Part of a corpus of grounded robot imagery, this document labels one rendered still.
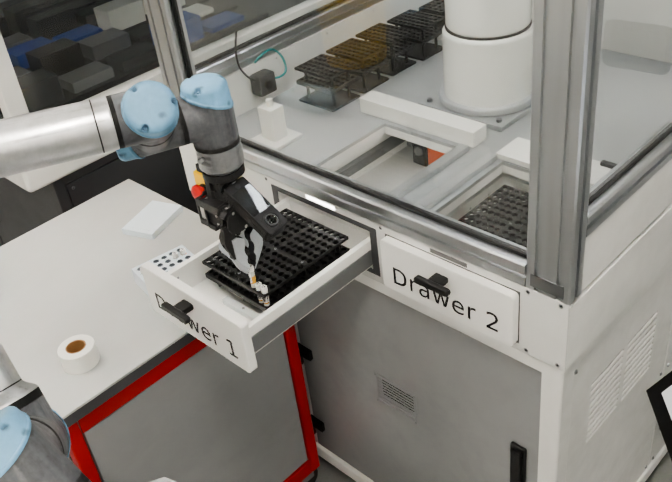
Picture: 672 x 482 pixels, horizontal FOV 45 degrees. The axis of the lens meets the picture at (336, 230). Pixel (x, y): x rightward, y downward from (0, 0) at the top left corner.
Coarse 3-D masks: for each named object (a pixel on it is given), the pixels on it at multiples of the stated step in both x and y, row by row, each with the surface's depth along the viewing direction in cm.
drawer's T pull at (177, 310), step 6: (162, 306) 144; (168, 306) 144; (174, 306) 144; (180, 306) 143; (186, 306) 143; (192, 306) 144; (168, 312) 144; (174, 312) 142; (180, 312) 142; (186, 312) 143; (180, 318) 141; (186, 318) 140
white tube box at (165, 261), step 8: (176, 248) 179; (160, 256) 177; (168, 256) 176; (184, 256) 176; (160, 264) 175; (168, 264) 174; (176, 264) 174; (136, 272) 173; (136, 280) 174; (144, 288) 172
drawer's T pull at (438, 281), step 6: (420, 276) 143; (432, 276) 143; (438, 276) 142; (444, 276) 142; (420, 282) 142; (426, 282) 141; (432, 282) 141; (438, 282) 141; (444, 282) 141; (432, 288) 141; (438, 288) 140; (444, 288) 139; (444, 294) 139
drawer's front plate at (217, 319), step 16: (144, 272) 152; (160, 272) 149; (160, 288) 151; (176, 288) 145; (192, 288) 144; (160, 304) 154; (192, 304) 144; (208, 304) 140; (176, 320) 153; (208, 320) 142; (224, 320) 138; (240, 320) 136; (208, 336) 146; (224, 336) 141; (240, 336) 136; (224, 352) 144; (240, 352) 139
